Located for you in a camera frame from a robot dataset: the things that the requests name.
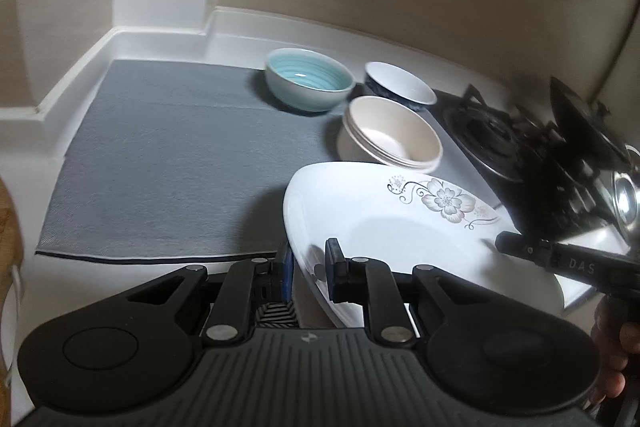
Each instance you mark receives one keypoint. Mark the round wooden board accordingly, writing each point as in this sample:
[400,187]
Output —
[9,227]

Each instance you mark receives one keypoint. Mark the turquoise ribbed bowl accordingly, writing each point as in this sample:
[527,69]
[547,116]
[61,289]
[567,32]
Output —
[307,79]

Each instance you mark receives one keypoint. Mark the blue and white bowl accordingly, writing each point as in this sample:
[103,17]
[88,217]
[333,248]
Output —
[400,84]

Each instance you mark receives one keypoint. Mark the black pan lid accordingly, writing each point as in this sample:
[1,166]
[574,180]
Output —
[582,127]

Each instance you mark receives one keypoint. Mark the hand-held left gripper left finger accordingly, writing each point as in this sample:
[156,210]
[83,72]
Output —
[286,278]

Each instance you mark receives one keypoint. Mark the grey dish drying mat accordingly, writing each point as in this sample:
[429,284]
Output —
[165,157]

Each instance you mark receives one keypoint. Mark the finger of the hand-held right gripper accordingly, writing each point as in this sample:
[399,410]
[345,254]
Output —
[545,253]

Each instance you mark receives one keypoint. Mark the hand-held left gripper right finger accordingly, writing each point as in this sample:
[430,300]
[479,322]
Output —
[331,265]

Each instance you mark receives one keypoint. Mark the person's right hand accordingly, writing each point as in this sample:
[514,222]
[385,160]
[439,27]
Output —
[607,347]

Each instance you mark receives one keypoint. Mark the black gas stove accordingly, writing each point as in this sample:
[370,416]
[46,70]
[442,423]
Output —
[500,132]

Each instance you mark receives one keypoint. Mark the stainless steel pot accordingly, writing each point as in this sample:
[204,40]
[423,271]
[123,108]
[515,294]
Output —
[627,197]

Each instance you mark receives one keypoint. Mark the beige bowl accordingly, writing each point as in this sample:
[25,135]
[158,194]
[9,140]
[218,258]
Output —
[350,152]
[392,132]

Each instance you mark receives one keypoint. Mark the white floral print plate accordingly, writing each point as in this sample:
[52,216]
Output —
[400,232]

